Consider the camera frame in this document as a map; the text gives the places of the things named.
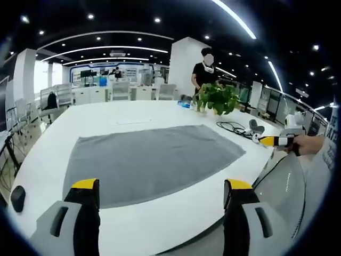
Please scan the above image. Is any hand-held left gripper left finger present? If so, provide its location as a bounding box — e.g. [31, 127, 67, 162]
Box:
[28, 178, 101, 256]

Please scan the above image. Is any grey curved stand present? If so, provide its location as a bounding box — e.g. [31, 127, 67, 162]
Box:
[249, 119, 266, 134]

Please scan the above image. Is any white office chair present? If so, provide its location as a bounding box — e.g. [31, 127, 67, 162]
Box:
[5, 98, 33, 134]
[111, 81, 132, 101]
[158, 83, 178, 101]
[39, 83, 74, 119]

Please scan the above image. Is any black cable coil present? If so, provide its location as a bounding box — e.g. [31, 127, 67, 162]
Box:
[216, 121, 254, 139]

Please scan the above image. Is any black backpack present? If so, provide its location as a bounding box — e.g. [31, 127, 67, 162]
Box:
[42, 92, 59, 111]

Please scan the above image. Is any person's grey clothing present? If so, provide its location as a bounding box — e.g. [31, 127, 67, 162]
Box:
[251, 151, 335, 241]

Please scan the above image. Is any thin black cable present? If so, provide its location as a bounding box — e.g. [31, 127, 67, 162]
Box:
[252, 154, 294, 188]

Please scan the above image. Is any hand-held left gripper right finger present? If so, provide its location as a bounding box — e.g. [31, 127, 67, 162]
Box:
[223, 178, 291, 256]

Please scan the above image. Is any person's right hand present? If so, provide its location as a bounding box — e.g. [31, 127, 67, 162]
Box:
[283, 134, 325, 156]

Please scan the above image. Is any white pillar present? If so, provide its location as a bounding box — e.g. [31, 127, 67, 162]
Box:
[169, 37, 212, 101]

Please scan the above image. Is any grey towel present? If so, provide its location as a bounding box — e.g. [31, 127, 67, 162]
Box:
[62, 124, 246, 210]

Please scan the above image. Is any white table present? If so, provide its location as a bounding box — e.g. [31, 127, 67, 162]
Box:
[7, 100, 294, 256]

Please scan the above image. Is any green potted plant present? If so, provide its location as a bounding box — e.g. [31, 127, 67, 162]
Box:
[193, 82, 242, 116]

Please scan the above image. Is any small black case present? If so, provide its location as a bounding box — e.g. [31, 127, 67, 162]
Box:
[10, 185, 27, 213]

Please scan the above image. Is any glass railing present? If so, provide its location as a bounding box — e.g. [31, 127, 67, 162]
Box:
[266, 84, 329, 129]

